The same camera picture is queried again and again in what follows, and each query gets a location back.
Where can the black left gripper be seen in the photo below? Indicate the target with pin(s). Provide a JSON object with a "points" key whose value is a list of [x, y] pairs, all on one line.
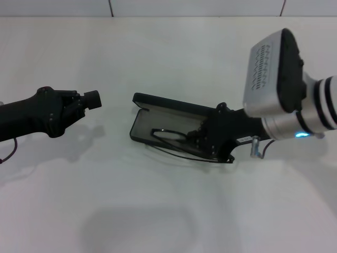
{"points": [[34, 116]]}

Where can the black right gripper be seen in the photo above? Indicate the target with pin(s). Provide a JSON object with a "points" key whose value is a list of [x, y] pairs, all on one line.
{"points": [[231, 129]]}

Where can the black glasses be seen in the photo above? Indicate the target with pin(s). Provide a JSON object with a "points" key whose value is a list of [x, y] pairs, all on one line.
{"points": [[158, 129]]}

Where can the black glasses case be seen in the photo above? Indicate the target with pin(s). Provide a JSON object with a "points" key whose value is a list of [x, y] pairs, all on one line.
{"points": [[168, 105]]}

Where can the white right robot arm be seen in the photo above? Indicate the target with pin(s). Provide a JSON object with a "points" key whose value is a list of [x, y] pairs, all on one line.
{"points": [[323, 105]]}

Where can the silver right wrist plug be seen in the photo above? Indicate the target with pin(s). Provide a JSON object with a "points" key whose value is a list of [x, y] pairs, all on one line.
{"points": [[255, 147]]}

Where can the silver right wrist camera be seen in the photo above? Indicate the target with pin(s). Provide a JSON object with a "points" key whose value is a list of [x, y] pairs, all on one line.
{"points": [[263, 89]]}

